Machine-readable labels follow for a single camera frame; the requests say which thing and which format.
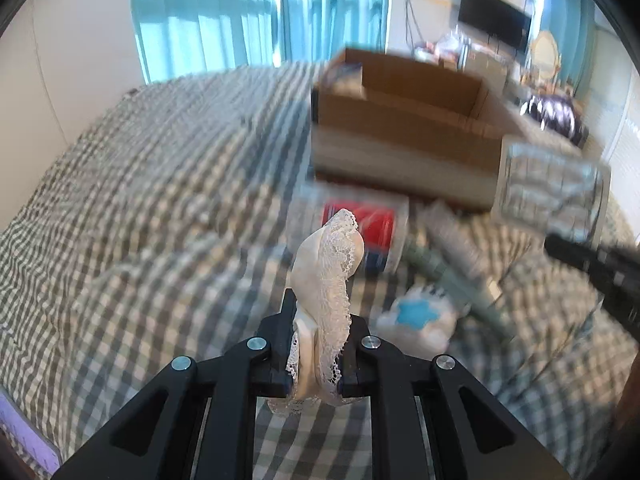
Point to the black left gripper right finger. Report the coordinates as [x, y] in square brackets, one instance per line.
[432, 419]

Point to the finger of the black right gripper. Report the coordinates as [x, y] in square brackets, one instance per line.
[612, 270]

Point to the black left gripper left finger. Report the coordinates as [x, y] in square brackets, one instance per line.
[194, 419]

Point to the clear plastic blister pack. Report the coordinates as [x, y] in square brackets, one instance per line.
[545, 191]

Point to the white plush toy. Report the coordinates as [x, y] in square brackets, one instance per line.
[421, 323]

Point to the cream lace underwear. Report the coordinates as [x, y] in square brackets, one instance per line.
[323, 263]

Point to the grey green hair tool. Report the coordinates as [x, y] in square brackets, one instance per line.
[453, 262]

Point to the red label plastic bottle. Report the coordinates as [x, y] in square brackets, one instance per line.
[382, 219]

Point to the brown cardboard box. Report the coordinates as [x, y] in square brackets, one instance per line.
[401, 125]

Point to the black puffer jacket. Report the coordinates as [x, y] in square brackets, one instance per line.
[557, 113]

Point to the white wardrobe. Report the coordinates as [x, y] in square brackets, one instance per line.
[612, 116]

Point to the checkered bed sheet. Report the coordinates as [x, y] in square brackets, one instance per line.
[161, 232]

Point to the oval vanity mirror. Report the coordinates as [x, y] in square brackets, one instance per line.
[545, 56]

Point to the silver mini fridge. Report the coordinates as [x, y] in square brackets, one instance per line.
[491, 67]

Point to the blue curtain right window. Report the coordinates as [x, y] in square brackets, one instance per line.
[571, 23]

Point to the blue window curtain middle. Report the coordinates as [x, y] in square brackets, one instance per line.
[315, 30]

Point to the blue window curtain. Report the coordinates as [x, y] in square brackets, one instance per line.
[176, 38]
[315, 30]

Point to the blue window curtain left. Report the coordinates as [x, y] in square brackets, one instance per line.
[176, 38]

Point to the black wall television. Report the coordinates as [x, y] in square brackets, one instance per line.
[497, 19]

